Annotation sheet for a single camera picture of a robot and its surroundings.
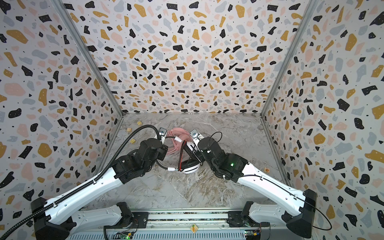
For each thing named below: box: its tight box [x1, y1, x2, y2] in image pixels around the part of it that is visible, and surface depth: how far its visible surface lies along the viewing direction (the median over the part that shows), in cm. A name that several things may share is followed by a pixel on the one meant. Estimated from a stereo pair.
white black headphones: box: [178, 140, 204, 174], surface depth 70 cm
